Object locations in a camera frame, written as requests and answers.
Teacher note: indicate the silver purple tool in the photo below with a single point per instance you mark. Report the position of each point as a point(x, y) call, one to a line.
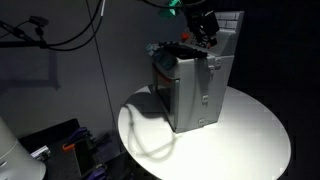
point(40, 152)

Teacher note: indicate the black tool bin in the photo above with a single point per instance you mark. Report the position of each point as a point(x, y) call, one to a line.
point(56, 156)

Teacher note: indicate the grey toy stove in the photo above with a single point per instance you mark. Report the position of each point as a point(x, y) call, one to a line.
point(196, 86)

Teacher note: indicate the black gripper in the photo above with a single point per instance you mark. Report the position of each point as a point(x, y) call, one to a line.
point(201, 20)

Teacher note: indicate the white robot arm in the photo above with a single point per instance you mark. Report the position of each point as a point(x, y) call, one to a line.
point(15, 156)

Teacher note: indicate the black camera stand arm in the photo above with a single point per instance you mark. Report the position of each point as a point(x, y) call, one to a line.
point(23, 43)

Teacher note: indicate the teal wrist mount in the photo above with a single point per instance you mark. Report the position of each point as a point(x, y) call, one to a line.
point(170, 10)

